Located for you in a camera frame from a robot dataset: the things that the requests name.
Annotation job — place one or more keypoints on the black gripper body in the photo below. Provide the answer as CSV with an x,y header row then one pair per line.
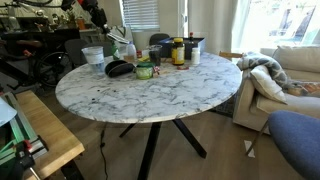
x,y
99,18

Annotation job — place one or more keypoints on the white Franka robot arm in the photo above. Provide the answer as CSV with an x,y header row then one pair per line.
x,y
87,4

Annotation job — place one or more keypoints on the silver white cup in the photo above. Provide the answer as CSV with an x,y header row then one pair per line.
x,y
94,61

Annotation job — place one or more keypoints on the black oval purse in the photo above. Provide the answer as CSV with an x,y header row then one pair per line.
x,y
119,68

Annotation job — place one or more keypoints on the orange container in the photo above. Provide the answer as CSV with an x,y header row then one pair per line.
x,y
81,23

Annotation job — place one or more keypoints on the green glass bottle red cap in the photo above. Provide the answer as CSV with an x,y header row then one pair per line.
x,y
115,52

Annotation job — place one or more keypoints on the potted plant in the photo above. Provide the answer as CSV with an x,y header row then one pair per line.
x,y
70,19

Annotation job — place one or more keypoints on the white bottle blue cap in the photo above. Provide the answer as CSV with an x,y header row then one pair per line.
x,y
131,51

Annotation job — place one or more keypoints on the grey upholstered chair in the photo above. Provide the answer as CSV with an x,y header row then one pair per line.
x,y
158,38
75,50

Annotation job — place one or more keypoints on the white window blinds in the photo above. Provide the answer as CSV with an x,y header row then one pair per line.
x,y
140,15

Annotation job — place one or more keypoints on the small red jar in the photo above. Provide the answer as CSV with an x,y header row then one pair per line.
x,y
139,54

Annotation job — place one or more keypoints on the yellow flat sponge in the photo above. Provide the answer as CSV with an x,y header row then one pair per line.
x,y
144,59

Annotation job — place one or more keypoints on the dark glass tumbler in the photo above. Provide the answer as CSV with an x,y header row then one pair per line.
x,y
155,55

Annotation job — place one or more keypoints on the green lidded jar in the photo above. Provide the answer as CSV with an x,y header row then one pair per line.
x,y
144,71

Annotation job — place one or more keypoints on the navy blue box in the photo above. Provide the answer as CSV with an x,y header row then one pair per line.
x,y
166,48

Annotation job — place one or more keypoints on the black bicycle wheel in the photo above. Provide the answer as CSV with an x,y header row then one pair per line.
x,y
53,70

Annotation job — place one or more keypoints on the small red white trinket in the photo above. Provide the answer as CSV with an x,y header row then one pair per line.
x,y
156,70

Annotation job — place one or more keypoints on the amber vitamin bottle yellow label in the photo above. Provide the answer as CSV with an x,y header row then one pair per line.
x,y
177,51

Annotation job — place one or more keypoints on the red capped sauce bottle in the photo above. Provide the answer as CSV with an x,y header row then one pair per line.
x,y
191,37

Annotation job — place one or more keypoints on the brown round coaster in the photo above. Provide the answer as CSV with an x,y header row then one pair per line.
x,y
182,67

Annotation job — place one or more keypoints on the small white pill bottle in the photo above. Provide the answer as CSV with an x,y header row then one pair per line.
x,y
195,56

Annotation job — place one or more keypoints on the beige curtain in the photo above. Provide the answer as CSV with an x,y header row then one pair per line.
x,y
213,23

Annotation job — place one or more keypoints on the wooden workbench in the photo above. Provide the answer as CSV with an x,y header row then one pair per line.
x,y
50,130

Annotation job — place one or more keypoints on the wooden chair back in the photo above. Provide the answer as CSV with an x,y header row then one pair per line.
x,y
230,55

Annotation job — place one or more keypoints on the pale blue sheet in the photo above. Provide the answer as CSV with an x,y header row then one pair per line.
x,y
6,111

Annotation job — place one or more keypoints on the black table base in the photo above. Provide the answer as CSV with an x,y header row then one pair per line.
x,y
150,150

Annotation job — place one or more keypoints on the dark rug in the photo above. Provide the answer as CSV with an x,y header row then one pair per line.
x,y
226,106

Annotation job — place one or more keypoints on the red black clamp tool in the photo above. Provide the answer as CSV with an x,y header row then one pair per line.
x,y
25,156

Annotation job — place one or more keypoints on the grey patterned blanket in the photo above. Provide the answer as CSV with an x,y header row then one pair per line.
x,y
266,65

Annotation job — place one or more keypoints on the white cushion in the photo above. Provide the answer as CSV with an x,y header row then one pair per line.
x,y
266,85

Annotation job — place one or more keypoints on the white paper scrap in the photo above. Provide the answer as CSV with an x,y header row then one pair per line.
x,y
249,148

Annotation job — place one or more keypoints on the beige sofa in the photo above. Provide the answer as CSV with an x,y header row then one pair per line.
x,y
300,106

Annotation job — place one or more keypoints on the patterned colourful cushion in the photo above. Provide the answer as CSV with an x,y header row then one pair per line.
x,y
308,89

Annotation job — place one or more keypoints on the blue upholstered chair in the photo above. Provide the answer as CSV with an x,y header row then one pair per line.
x,y
298,140

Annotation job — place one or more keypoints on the green aluminium guide rail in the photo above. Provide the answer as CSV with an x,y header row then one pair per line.
x,y
20,126

